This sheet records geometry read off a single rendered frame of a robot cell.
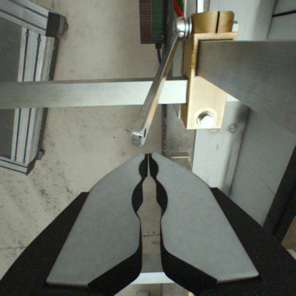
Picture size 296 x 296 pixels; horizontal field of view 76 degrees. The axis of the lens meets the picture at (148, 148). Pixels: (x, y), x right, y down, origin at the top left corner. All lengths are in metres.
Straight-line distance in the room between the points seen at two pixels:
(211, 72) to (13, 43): 0.94
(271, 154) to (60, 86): 0.44
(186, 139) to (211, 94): 0.23
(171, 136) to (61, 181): 1.21
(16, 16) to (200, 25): 0.86
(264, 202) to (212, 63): 0.42
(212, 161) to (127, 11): 0.82
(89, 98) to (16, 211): 1.74
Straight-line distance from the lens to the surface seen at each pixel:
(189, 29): 0.26
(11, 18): 1.02
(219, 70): 0.18
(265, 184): 0.54
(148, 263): 0.34
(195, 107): 0.26
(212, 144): 0.59
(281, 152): 0.48
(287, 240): 0.49
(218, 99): 0.27
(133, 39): 1.11
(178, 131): 0.46
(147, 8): 0.41
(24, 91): 0.30
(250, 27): 0.54
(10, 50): 1.06
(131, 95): 0.26
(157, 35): 0.41
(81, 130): 1.28
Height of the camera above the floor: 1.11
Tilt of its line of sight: 61 degrees down
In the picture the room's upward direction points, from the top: 178 degrees clockwise
